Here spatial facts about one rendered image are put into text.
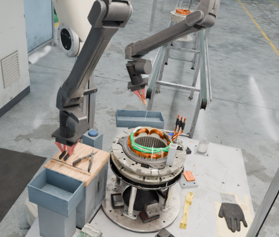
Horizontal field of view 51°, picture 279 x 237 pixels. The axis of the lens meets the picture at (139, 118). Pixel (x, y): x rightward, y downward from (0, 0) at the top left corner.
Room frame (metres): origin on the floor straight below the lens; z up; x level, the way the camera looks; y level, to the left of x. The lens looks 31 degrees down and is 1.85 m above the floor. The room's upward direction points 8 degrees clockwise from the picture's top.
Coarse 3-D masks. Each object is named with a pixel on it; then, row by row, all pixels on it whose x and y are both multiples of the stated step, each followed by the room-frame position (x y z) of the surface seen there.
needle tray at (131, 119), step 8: (120, 112) 1.36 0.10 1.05; (128, 112) 1.37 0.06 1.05; (136, 112) 1.38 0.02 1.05; (144, 112) 1.39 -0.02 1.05; (152, 112) 1.39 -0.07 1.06; (160, 112) 1.40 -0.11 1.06; (120, 120) 1.26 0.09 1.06; (128, 120) 1.26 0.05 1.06; (136, 120) 1.27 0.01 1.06; (152, 120) 1.36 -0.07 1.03; (160, 120) 1.37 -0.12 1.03; (128, 128) 1.33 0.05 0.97; (160, 128) 1.30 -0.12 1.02
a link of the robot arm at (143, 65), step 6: (126, 48) 1.32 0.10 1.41; (126, 54) 1.31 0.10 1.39; (138, 60) 1.28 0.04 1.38; (144, 60) 1.26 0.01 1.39; (150, 60) 1.28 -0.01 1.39; (138, 66) 1.26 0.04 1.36; (144, 66) 1.24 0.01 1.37; (150, 66) 1.27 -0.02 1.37; (138, 72) 1.26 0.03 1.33; (144, 72) 1.24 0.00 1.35; (150, 72) 1.26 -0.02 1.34
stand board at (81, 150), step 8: (80, 144) 1.01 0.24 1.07; (80, 152) 0.96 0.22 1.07; (88, 152) 0.97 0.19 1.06; (104, 152) 0.98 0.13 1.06; (72, 160) 0.90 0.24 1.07; (88, 160) 0.92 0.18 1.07; (96, 160) 0.92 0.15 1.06; (104, 160) 0.93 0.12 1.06; (56, 168) 0.84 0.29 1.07; (64, 168) 0.85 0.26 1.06; (80, 168) 0.86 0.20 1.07; (96, 168) 0.88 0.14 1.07; (72, 176) 0.81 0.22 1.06; (80, 176) 0.82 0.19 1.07; (88, 176) 0.83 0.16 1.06
